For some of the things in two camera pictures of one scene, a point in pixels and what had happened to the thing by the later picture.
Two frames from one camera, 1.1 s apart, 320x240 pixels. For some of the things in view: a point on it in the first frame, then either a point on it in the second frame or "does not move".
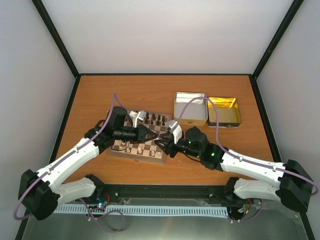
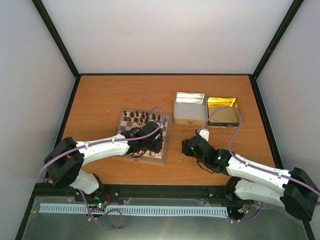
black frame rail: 167,195 does not move
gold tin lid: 228,113 does not move
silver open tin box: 195,112 does not move
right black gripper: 168,148 to 186,148
